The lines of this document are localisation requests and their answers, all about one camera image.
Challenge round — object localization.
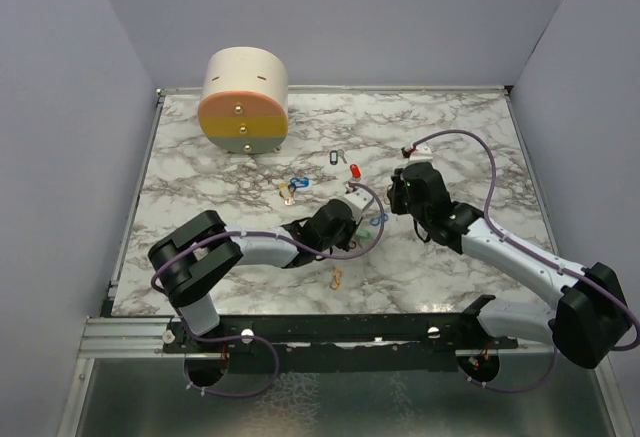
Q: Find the orange carabiner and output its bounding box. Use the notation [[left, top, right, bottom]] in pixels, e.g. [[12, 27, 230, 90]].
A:
[[329, 268, 344, 290]]

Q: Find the red tag key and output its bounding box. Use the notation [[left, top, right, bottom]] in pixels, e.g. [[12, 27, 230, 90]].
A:
[[349, 164, 361, 181]]

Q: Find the yellow tag key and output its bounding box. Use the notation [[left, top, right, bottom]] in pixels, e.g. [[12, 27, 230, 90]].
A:
[[278, 182, 295, 206]]

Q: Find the black tag key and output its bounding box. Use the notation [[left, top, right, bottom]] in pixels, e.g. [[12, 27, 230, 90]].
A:
[[329, 149, 347, 165]]

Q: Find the green tag key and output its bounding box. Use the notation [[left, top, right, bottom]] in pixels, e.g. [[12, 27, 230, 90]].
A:
[[355, 229, 372, 240]]

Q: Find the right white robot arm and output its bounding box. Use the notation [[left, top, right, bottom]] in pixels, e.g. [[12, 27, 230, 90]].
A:
[[387, 161, 632, 369]]

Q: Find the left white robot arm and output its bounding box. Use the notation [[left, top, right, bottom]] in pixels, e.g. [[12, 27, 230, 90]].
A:
[[147, 191, 372, 352]]

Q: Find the round pastel drawer box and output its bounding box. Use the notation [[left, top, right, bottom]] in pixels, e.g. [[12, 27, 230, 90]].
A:
[[197, 47, 288, 155]]

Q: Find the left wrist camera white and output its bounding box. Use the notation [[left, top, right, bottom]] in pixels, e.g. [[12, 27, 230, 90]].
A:
[[342, 188, 374, 221]]

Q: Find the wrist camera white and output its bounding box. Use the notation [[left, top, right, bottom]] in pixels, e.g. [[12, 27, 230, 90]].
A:
[[401, 143, 433, 165], [342, 188, 374, 221]]

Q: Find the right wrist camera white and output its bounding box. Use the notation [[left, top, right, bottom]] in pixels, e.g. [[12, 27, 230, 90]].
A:
[[401, 143, 433, 165]]

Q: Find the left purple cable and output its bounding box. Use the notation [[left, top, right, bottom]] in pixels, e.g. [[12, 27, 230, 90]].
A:
[[149, 181, 387, 398]]

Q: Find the purple cable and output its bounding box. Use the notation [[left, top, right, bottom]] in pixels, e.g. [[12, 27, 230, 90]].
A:
[[402, 129, 640, 393], [149, 181, 387, 398]]

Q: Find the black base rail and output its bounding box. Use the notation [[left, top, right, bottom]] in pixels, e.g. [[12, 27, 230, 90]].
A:
[[163, 296, 517, 374]]

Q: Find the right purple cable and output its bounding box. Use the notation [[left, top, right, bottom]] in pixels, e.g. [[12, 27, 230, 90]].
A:
[[402, 129, 640, 393]]

